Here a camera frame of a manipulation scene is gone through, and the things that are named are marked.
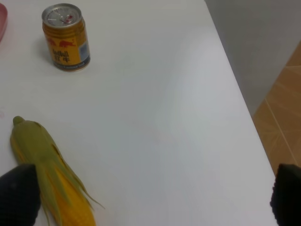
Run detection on corn cob with husk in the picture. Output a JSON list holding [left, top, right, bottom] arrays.
[[10, 116, 96, 226]]

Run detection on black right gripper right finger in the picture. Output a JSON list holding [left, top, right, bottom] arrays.
[[270, 164, 301, 226]]

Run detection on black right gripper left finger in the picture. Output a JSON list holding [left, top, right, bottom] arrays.
[[0, 164, 41, 226]]

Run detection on pink square plate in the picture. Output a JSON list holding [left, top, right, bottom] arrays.
[[0, 4, 8, 41]]

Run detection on yellow energy drink can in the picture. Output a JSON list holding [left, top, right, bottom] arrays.
[[41, 3, 90, 72]]

